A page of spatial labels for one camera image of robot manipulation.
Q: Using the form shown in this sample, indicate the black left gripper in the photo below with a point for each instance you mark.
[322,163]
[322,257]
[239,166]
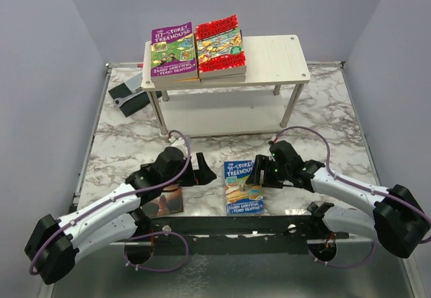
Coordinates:
[204,174]

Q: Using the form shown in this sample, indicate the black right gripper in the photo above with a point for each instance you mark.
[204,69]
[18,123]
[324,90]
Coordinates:
[261,163]

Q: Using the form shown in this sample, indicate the blue 91-storey treehouse book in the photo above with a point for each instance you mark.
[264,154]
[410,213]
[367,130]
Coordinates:
[241,198]

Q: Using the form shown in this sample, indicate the dark three days book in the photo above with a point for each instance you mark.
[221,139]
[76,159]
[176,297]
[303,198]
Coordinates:
[169,202]

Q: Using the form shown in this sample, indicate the roald dahl charlie book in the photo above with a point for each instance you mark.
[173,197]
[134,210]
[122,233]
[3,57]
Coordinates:
[219,75]

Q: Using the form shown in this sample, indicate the purple treehouse book front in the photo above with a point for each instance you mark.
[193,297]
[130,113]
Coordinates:
[230,78]

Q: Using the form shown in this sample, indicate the purple treehouse book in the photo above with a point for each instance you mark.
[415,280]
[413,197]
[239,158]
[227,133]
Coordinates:
[173,53]
[230,78]

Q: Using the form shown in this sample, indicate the orange 39-storey treehouse book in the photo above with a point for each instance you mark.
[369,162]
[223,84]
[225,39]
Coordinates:
[165,81]

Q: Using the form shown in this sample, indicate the red treehouse book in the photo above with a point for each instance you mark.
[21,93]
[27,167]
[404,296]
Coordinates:
[219,46]

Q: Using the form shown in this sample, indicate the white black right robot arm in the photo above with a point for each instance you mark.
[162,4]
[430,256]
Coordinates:
[391,216]

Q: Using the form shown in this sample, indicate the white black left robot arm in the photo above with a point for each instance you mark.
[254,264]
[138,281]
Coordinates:
[57,244]

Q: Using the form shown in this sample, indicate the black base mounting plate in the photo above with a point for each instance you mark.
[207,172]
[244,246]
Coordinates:
[235,235]

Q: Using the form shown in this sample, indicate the white two-tier shelf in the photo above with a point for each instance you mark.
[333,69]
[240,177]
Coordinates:
[275,76]

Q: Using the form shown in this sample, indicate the silver metal wrench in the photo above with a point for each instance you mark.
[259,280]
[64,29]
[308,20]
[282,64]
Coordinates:
[120,101]

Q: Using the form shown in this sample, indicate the grey white device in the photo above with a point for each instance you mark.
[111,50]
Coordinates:
[134,84]

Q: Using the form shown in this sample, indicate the black foam block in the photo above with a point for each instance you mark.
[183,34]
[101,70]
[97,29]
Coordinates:
[131,106]

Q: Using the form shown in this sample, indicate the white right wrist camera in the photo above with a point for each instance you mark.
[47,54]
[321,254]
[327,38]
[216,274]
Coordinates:
[274,140]

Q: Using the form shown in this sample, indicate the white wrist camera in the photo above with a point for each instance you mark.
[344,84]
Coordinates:
[180,143]
[274,140]

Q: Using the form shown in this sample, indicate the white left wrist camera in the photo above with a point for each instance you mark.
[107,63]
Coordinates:
[180,143]

